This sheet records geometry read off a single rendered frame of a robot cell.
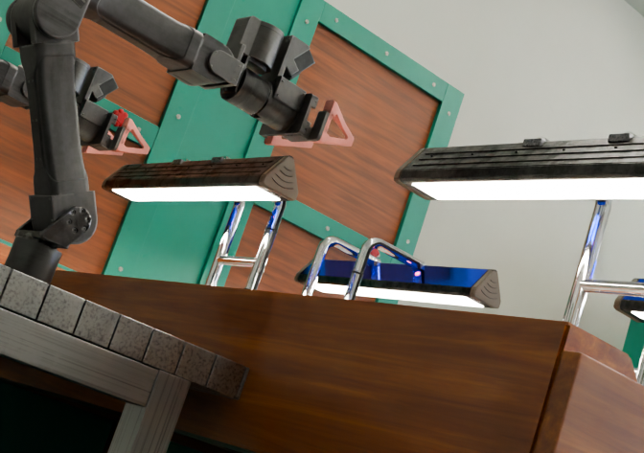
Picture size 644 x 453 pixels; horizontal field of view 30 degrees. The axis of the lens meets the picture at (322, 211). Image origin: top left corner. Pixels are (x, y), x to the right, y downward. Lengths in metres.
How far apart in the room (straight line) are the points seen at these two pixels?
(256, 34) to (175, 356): 0.59
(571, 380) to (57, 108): 0.80
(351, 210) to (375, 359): 2.01
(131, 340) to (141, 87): 1.63
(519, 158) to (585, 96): 3.52
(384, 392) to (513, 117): 3.67
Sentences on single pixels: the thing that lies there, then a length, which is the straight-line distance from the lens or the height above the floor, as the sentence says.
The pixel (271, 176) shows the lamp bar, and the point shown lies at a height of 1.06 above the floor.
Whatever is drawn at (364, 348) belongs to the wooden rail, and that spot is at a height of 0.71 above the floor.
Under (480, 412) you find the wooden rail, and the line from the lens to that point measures 1.12.
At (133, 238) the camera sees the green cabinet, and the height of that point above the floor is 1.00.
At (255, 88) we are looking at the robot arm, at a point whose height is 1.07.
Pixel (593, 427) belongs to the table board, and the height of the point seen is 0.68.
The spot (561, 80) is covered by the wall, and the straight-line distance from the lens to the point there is 5.07.
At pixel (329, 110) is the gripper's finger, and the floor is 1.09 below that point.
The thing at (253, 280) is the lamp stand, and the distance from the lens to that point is 2.37.
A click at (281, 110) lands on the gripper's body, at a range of 1.77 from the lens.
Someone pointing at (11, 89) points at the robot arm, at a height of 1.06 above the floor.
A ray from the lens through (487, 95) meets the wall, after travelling 4.74.
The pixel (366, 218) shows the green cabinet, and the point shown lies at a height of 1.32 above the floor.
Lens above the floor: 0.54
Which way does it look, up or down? 13 degrees up
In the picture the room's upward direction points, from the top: 19 degrees clockwise
